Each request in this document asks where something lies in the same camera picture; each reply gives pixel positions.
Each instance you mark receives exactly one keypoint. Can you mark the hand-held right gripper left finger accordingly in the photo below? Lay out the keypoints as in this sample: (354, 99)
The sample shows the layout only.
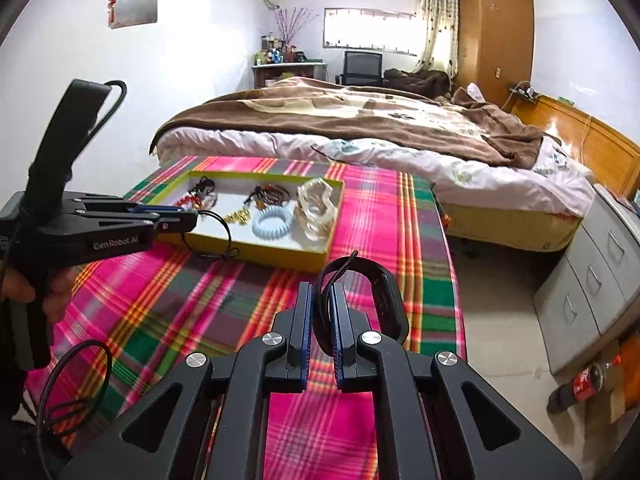
(306, 340)

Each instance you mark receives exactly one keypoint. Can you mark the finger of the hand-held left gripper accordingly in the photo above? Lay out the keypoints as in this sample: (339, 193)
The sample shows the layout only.
(147, 207)
(175, 221)

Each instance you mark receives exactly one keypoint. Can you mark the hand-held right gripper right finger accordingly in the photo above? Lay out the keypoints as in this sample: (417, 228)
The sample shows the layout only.
(339, 350)

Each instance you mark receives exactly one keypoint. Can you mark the yellow-green cardboard box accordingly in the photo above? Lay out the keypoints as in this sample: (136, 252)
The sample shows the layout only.
(225, 195)

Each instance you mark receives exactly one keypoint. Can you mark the black wristband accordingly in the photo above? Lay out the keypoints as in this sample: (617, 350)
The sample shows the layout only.
(392, 300)

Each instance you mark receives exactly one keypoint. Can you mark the person's left hand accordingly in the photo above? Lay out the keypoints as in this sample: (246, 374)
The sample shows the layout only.
(60, 290)

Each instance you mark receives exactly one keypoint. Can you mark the pink plaid tablecloth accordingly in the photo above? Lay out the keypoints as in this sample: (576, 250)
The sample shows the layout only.
(175, 300)

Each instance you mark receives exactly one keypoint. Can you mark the brown blanket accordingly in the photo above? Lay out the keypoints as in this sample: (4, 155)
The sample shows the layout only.
(300, 115)

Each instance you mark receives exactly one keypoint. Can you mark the small desk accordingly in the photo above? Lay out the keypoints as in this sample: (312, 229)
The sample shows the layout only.
(285, 67)

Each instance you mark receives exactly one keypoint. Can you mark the cluster of bottles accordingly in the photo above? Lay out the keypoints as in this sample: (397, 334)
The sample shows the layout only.
(275, 52)

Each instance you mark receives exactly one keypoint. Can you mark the wooden bed with headboard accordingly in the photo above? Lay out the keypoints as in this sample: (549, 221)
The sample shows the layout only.
(500, 230)

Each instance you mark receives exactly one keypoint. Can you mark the white floral quilt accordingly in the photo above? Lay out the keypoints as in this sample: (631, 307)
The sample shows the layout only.
(425, 165)

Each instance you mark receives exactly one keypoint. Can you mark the red knot ornament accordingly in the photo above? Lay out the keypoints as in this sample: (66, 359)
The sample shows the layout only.
(113, 5)

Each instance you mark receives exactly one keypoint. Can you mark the vase of dry branches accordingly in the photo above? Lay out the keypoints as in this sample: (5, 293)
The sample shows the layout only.
(292, 30)

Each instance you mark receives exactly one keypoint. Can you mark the black office chair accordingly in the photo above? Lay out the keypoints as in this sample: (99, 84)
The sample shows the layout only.
(362, 65)

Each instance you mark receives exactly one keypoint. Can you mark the cola bottle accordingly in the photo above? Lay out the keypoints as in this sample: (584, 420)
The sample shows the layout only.
(582, 385)

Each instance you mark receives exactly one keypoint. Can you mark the grey drawer cabinet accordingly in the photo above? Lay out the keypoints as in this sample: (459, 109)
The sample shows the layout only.
(590, 280)

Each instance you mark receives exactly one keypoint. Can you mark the window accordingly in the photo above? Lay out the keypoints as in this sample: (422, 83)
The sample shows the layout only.
(370, 30)

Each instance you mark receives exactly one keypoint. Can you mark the dark cloth pile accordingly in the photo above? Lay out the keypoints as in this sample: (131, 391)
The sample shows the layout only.
(415, 80)

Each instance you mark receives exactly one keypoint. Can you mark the white floral pillow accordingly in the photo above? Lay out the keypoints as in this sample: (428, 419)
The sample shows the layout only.
(555, 160)

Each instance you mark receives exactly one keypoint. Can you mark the power strip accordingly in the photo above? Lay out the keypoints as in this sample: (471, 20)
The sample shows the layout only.
(522, 91)

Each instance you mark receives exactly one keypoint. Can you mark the patterned curtain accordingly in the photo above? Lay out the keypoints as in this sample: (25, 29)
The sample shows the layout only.
(437, 20)

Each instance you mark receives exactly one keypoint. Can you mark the wooden wardrobe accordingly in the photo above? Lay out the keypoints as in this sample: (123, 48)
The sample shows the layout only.
(495, 35)

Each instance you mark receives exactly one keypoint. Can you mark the silver wall poster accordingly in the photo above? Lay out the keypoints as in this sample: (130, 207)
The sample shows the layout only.
(135, 2)

